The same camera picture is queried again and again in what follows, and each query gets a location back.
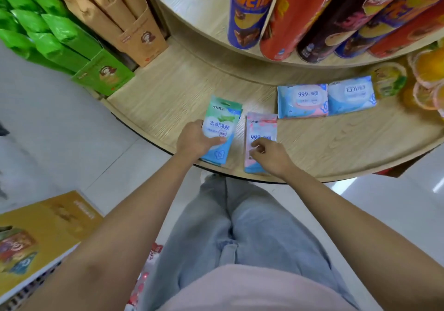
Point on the person's right thumb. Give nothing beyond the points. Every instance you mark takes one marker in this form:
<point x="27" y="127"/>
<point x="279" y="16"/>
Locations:
<point x="256" y="152"/>

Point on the blue and pink wipe packet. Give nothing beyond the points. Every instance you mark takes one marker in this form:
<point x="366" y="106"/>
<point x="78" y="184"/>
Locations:
<point x="302" y="101"/>

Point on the person's right forearm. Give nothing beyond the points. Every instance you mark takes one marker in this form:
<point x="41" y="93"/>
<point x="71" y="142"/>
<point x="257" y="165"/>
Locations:
<point x="364" y="238"/>

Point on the pink wet wipe packet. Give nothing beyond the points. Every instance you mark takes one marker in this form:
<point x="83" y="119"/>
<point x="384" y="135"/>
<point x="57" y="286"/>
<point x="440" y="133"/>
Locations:
<point x="261" y="127"/>

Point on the light blue jeans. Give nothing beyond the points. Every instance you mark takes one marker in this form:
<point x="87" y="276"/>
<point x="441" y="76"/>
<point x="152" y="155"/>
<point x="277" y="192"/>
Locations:
<point x="249" y="227"/>

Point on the orange fruit cup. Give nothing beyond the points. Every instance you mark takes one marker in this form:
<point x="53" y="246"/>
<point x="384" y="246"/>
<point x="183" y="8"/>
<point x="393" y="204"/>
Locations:
<point x="428" y="66"/>
<point x="424" y="95"/>

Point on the pink shirt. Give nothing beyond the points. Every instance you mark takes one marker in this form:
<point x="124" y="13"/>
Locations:
<point x="253" y="290"/>

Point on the person's left forearm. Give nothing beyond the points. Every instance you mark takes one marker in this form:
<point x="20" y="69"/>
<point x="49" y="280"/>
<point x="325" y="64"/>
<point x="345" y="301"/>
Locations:
<point x="121" y="238"/>

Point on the yellow display board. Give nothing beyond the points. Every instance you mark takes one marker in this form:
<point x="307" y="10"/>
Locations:
<point x="45" y="231"/>

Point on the wooden shelf tier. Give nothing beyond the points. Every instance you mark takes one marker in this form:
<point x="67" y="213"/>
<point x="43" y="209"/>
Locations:
<point x="201" y="2"/>

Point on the red snack packets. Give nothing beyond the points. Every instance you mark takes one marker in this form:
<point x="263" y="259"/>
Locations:
<point x="149" y="269"/>

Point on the round wooden shelf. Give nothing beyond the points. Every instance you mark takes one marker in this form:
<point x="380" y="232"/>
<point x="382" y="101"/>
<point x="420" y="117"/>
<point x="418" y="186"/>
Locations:
<point x="166" y="95"/>

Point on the maroon chip can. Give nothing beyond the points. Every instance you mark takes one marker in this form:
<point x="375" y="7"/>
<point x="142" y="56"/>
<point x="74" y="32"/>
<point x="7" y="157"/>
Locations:
<point x="333" y="26"/>

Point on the teal wet wipe packet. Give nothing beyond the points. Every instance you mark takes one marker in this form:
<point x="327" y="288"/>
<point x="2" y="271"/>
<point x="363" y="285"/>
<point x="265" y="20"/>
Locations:
<point x="224" y="120"/>

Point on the red chip can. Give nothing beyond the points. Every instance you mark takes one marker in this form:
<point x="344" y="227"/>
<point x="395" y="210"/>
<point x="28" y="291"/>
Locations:
<point x="409" y="33"/>
<point x="295" y="19"/>

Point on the brown cardboard display box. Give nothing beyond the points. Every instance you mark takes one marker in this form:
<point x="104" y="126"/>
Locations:
<point x="145" y="40"/>

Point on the person's right hand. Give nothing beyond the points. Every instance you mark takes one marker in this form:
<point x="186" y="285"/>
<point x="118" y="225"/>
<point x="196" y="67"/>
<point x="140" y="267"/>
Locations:
<point x="274" y="158"/>

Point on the row of green snack packets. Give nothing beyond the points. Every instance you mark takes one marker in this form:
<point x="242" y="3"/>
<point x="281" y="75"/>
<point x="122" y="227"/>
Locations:
<point x="38" y="26"/>

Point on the green cardboard display box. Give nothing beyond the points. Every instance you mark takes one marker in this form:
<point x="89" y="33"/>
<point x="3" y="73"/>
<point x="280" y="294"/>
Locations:
<point x="104" y="73"/>

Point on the person's left hand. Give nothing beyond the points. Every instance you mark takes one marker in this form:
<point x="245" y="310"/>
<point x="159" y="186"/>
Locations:
<point x="190" y="140"/>

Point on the blue chip can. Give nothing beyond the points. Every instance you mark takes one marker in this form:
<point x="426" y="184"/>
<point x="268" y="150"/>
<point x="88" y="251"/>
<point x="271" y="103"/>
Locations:
<point x="248" y="12"/>
<point x="378" y="26"/>

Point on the person's left thumb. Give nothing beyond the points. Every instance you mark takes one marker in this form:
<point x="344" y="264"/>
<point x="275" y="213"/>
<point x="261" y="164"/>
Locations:
<point x="214" y="140"/>

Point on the green jelly cup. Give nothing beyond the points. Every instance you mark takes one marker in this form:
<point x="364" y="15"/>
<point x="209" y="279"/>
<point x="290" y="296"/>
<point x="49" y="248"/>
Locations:
<point x="388" y="80"/>

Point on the light blue wipe packet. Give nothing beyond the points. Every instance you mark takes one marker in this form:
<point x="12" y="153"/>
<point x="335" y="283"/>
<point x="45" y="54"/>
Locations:
<point x="351" y="95"/>

